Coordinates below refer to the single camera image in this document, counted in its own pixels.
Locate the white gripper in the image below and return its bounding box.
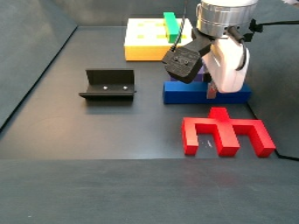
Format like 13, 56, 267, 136
201, 37, 249, 99

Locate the blue bar block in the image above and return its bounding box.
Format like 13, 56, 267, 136
163, 81, 251, 104

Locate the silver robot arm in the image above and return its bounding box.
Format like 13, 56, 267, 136
196, 0, 257, 99

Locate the yellow slotted board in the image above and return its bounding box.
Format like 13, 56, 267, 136
123, 17, 195, 62

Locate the purple E-shaped block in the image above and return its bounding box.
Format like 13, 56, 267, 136
169, 66, 204, 84

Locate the red E-shaped block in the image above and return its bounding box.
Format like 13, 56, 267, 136
181, 108, 276, 158

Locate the green bar block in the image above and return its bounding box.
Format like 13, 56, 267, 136
163, 12, 181, 44

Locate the black cable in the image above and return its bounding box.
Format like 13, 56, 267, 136
227, 18, 299, 72

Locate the black angle bracket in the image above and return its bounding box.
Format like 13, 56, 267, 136
79, 68, 136, 101

